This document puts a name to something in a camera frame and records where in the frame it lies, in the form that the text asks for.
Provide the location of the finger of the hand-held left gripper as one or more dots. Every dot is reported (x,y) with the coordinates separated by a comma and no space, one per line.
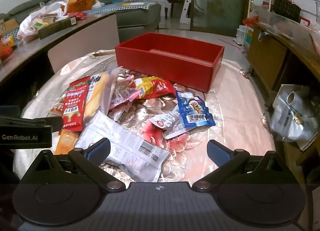
(37,123)
(8,111)

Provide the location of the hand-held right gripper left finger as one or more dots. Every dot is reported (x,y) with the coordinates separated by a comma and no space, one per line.
(97,149)

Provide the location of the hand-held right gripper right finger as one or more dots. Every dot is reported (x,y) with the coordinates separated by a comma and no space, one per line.
(217,152)

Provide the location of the yellow orange snack packet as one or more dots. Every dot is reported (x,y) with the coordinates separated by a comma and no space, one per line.
(66,143)

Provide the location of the white snack packet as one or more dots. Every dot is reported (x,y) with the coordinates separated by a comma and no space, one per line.
(130,146)

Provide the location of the red long snack packet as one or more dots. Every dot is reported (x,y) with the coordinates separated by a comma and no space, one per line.
(73,106)

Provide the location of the blue snack packet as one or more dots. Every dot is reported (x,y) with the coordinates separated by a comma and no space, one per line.
(192,108)

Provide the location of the small white red packet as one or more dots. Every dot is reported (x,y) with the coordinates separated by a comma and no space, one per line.
(170,123)

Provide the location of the clear yellow cake packet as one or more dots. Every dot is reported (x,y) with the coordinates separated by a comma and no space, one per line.
(96,91)

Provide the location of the pink clear snack packet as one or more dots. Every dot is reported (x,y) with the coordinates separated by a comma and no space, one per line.
(125,93)

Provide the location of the red yellow gummy packet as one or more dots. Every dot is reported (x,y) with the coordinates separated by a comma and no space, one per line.
(155,87)

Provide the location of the red cardboard box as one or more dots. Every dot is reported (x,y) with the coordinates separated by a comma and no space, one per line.
(162,63)

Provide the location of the green brown snack packet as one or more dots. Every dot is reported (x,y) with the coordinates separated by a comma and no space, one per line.
(122,114)

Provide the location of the dark top side table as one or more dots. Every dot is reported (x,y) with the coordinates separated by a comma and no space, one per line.
(30,51)

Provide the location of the orange snack packs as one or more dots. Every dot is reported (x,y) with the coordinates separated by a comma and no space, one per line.
(6,46)

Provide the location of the silver plastic bag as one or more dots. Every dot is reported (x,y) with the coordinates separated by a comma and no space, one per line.
(292,118)

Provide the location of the brown cardboard box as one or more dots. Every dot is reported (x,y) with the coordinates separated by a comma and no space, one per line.
(10,26)

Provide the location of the dark green box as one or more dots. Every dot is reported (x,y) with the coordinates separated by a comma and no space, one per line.
(56,28)

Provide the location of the white plastic bag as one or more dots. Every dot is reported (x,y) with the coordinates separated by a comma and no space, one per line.
(47,11)

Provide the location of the wooden cabinet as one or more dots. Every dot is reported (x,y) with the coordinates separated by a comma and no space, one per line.
(267,53)

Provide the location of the red snack bag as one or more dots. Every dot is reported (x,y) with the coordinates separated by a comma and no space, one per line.
(77,16)

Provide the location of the white stacked containers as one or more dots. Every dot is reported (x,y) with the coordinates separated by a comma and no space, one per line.
(241,34)

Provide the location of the orange plastic basket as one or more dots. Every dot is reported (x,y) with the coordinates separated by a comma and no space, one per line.
(82,2)

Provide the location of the red tray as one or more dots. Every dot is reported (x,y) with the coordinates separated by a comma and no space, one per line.
(250,22)

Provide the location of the grey sofa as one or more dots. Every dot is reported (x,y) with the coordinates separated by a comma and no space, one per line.
(140,18)

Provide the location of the blue white sofa blanket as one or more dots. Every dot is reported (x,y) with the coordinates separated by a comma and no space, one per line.
(130,6)

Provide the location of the white step stool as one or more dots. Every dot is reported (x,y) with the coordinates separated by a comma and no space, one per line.
(185,8)

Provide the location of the glass sliding door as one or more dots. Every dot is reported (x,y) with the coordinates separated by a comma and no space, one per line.
(220,1)

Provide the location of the dark wicker basket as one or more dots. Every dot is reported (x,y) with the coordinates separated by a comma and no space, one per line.
(286,8)

